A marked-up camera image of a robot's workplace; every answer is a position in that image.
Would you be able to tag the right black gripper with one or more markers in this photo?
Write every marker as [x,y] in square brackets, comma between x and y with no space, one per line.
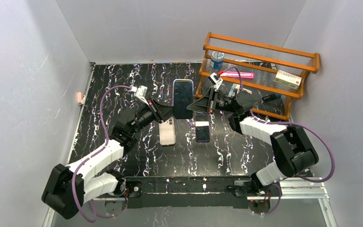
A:
[211,100]

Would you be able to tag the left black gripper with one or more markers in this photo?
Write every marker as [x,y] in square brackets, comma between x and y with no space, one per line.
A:
[156,110]

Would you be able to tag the bare black phone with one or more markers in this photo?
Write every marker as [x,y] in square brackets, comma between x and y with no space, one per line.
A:
[202,129]

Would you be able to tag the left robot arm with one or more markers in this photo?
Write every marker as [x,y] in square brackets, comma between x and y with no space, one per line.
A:
[69,187]

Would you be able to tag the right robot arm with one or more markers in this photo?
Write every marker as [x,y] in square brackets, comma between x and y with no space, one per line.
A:
[292,149]

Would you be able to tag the purple capped white marker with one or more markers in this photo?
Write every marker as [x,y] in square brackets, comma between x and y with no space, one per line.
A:
[189,123]

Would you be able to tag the light blue stapler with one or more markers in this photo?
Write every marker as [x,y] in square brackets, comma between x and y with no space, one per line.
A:
[234,88]

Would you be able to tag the blue white round jar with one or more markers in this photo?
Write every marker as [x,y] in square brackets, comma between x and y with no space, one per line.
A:
[217,59]

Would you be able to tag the orange wooden shelf rack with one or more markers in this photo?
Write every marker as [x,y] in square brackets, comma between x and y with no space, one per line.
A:
[264,60]

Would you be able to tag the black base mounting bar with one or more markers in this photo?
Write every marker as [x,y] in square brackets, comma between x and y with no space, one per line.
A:
[206,191]

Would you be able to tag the white red small box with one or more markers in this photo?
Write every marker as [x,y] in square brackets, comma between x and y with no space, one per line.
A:
[290,80]

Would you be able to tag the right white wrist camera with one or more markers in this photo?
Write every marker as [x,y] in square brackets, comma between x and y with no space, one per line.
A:
[216,81]

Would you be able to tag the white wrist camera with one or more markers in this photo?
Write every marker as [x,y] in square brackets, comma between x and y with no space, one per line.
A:
[216,81]
[140,93]

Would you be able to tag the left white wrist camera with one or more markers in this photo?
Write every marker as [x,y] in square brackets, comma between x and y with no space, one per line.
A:
[140,93]

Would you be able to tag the pink wall clip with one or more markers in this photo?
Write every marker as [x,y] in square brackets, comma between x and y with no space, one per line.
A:
[80,98]

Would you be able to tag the aluminium frame rail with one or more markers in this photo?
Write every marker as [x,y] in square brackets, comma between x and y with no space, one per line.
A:
[288,188]

